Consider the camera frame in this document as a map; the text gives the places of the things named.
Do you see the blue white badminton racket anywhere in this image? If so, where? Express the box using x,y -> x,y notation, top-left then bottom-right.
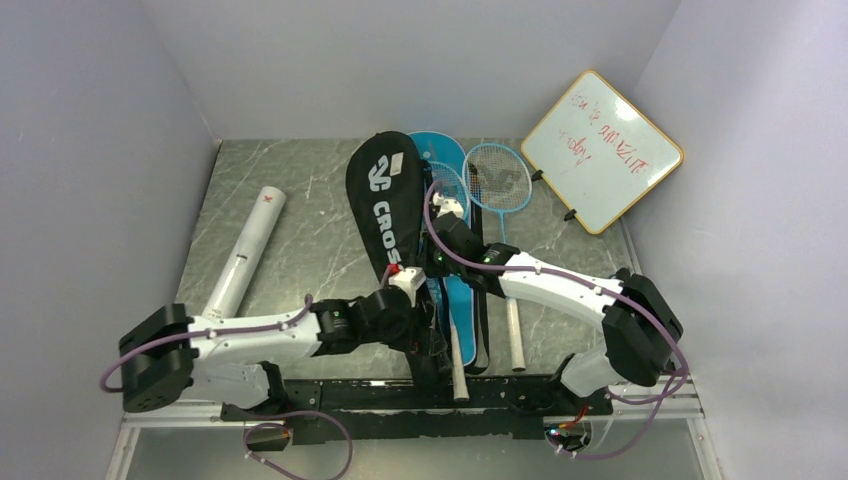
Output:
461,142 -> 534,372

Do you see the black racket cover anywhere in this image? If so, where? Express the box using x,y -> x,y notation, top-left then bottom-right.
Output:
345,131 -> 449,388

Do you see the white shuttlecock tube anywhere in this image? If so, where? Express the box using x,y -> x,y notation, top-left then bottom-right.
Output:
201,186 -> 286,319

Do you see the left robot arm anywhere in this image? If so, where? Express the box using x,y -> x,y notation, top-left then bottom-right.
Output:
101,267 -> 446,420

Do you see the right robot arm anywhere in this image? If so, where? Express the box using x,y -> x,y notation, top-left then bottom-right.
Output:
423,193 -> 688,415

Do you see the blue racket cover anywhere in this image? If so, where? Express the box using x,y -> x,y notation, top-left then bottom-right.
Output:
409,131 -> 477,374

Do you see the white dry erase board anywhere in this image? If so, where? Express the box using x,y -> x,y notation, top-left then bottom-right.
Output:
521,70 -> 684,234

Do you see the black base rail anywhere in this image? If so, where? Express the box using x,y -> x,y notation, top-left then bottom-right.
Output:
220,375 -> 613,445

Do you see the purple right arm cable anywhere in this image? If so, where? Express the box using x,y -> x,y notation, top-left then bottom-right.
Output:
422,180 -> 690,461

